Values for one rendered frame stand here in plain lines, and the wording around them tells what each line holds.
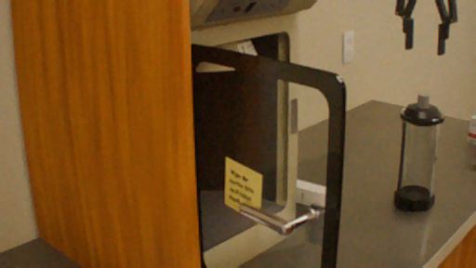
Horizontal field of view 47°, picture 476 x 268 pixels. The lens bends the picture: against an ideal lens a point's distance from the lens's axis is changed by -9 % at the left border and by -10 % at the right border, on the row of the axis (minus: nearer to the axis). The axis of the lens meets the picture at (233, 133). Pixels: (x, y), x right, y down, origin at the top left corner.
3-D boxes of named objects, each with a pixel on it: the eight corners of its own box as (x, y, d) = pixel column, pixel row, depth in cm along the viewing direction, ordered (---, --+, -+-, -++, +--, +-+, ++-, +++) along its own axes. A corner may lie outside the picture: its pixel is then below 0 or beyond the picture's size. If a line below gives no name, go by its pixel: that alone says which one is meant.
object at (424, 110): (395, 123, 129) (397, 94, 127) (413, 113, 135) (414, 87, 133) (430, 131, 123) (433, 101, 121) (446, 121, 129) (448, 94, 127)
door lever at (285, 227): (266, 206, 81) (266, 188, 80) (316, 229, 74) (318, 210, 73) (236, 218, 78) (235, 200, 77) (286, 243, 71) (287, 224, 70)
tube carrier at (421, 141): (385, 201, 135) (391, 113, 128) (404, 186, 142) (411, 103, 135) (424, 212, 128) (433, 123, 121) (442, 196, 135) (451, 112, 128)
